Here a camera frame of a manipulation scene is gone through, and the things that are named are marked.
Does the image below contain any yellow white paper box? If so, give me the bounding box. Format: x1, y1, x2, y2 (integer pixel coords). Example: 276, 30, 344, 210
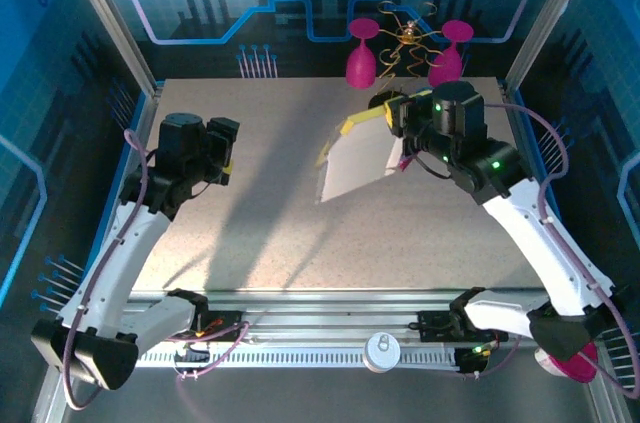
313, 105, 409, 204

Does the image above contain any pink wine glass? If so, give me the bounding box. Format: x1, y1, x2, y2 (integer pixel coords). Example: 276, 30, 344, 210
345, 17, 380, 90
427, 19, 475, 89

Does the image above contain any black controller board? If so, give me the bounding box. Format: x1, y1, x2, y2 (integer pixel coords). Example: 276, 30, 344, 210
457, 346, 490, 375
172, 342, 211, 374

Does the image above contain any silver tin can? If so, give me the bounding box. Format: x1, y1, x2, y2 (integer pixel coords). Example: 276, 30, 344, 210
363, 331, 402, 374

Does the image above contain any pink dome lid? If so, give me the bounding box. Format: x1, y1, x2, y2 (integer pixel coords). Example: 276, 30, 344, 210
533, 342, 599, 384

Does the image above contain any gold wire glass rack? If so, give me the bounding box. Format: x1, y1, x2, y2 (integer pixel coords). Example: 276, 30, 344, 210
368, 0, 444, 112

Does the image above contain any aluminium side rail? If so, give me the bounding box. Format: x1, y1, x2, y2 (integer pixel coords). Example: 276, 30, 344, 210
499, 77, 576, 294
89, 80, 166, 264

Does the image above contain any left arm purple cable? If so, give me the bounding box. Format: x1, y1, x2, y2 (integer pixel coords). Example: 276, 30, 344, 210
63, 128, 250, 412

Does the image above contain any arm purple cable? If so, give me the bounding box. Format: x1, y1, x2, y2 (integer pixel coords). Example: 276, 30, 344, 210
469, 102, 640, 402
63, 128, 250, 412

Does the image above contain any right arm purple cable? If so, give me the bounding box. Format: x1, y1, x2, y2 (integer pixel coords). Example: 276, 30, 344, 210
469, 102, 640, 402

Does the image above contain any aluminium frame post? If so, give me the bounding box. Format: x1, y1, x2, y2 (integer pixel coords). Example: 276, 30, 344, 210
54, 0, 166, 99
502, 0, 604, 94

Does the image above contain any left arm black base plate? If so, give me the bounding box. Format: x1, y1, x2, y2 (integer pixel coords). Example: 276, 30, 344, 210
197, 310, 246, 343

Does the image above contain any aluminium mounting rail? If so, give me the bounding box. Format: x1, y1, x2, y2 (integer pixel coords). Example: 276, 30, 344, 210
122, 287, 551, 349

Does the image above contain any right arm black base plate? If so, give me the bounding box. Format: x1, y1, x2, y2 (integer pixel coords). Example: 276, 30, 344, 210
417, 310, 460, 344

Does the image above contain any white slotted cable duct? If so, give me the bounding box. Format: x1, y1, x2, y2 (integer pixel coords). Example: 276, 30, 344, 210
134, 346, 459, 370

